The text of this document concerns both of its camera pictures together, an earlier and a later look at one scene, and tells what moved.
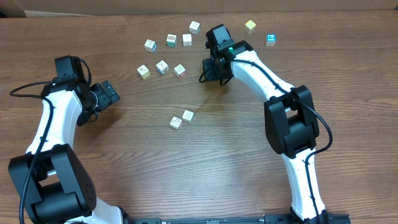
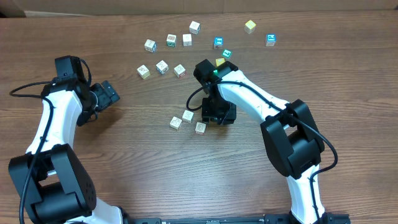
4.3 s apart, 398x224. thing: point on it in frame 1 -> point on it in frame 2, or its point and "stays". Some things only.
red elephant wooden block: (187, 116) stays
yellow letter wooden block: (143, 71) stays
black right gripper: (211, 72) -> (219, 116)
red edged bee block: (180, 71) stays
